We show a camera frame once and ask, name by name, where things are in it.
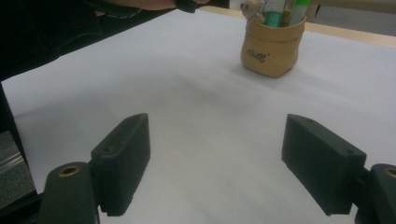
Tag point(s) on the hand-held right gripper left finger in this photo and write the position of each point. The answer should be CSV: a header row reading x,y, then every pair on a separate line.
x,y
124,161

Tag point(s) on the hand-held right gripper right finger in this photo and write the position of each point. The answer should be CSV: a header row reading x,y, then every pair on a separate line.
x,y
323,161

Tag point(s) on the white teal-label glue stick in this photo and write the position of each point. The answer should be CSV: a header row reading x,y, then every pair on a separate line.
x,y
274,14

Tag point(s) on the tan pen holder with bear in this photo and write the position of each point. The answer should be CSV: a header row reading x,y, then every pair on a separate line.
x,y
271,49

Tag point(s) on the clear silver pen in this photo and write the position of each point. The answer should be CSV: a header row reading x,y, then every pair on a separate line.
x,y
289,6

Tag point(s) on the green-capped glue stick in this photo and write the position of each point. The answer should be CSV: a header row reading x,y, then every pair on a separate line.
x,y
299,11

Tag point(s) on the aluminium floor rail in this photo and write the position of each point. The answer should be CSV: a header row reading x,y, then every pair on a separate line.
x,y
11,163

